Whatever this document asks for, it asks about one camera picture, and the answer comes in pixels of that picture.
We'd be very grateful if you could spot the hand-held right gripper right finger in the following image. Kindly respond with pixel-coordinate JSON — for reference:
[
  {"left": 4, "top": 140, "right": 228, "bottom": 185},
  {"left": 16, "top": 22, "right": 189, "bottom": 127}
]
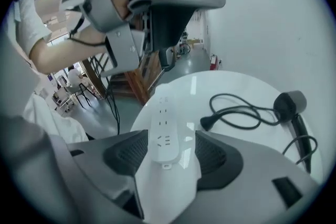
[{"left": 183, "top": 130, "right": 326, "bottom": 224}]

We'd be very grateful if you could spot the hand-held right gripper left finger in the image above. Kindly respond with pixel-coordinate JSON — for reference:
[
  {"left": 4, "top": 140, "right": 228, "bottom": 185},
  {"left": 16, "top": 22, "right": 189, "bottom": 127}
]
[{"left": 48, "top": 129, "right": 150, "bottom": 221}]

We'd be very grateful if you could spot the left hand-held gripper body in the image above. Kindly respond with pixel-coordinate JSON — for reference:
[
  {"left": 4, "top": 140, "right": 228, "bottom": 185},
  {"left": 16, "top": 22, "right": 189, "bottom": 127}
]
[{"left": 61, "top": 0, "right": 145, "bottom": 79}]

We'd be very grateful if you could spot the white power strip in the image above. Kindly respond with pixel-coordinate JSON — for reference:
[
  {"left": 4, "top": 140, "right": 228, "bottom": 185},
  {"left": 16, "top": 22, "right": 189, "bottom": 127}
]
[{"left": 149, "top": 95, "right": 182, "bottom": 170}]

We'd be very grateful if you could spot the black round cable plug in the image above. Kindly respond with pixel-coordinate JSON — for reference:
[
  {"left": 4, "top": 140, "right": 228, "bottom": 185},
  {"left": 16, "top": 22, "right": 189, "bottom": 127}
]
[{"left": 199, "top": 113, "right": 219, "bottom": 132}]

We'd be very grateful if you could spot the person's left forearm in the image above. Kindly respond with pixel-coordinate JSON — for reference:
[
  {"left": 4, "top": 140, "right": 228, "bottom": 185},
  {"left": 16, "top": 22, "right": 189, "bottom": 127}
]
[{"left": 28, "top": 25, "right": 109, "bottom": 74}]

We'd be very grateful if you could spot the black hair dryer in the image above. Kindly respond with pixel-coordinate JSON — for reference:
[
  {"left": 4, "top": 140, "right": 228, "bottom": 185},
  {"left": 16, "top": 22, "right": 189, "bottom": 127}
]
[{"left": 272, "top": 90, "right": 313, "bottom": 174}]

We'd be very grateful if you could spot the person's left hand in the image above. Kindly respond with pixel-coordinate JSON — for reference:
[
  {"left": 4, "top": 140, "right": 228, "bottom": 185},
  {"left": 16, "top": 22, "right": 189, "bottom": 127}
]
[{"left": 112, "top": 0, "right": 164, "bottom": 20}]

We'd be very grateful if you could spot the red fire extinguisher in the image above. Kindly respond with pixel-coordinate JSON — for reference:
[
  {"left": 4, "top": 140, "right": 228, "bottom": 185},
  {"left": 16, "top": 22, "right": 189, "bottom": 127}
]
[{"left": 209, "top": 53, "right": 219, "bottom": 71}]

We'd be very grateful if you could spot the black metal stand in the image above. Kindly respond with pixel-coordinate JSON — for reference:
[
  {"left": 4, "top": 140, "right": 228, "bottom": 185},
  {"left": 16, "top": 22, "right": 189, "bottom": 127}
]
[{"left": 77, "top": 82, "right": 93, "bottom": 109}]

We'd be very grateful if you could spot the brown wooden staircase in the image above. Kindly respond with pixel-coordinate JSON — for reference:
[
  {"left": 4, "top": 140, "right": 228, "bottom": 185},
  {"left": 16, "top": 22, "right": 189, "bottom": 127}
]
[{"left": 78, "top": 49, "right": 165, "bottom": 106}]

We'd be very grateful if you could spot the black left wrist strap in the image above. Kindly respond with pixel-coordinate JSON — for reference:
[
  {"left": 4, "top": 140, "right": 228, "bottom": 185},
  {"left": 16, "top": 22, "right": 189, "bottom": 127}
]
[{"left": 68, "top": 15, "right": 106, "bottom": 48}]

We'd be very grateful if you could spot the black hair dryer cable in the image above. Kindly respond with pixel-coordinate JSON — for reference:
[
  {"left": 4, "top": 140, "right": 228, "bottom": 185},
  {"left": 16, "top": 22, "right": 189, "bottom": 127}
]
[{"left": 209, "top": 93, "right": 320, "bottom": 166}]

